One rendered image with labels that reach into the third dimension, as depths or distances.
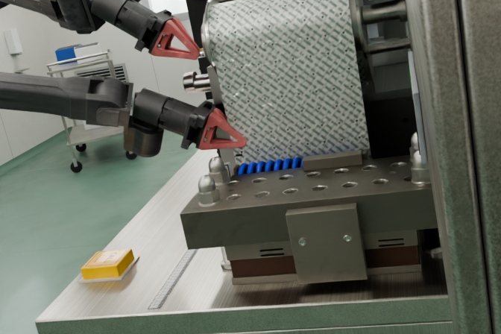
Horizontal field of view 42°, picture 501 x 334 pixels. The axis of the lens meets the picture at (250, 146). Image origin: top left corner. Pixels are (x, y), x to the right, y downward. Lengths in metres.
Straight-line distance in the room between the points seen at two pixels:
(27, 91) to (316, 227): 0.54
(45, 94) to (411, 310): 0.67
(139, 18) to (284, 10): 0.26
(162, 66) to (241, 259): 6.20
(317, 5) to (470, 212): 0.86
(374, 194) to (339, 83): 0.24
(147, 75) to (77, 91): 6.10
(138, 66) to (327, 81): 6.22
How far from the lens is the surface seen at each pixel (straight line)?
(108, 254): 1.20
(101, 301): 1.09
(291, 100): 1.09
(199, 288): 1.04
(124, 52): 7.28
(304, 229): 0.93
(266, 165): 1.10
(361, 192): 0.93
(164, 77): 7.16
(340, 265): 0.94
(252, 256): 0.99
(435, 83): 0.22
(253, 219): 0.95
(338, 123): 1.09
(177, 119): 1.12
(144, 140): 1.18
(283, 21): 1.08
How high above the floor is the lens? 1.35
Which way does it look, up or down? 15 degrees down
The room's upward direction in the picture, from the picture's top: 11 degrees counter-clockwise
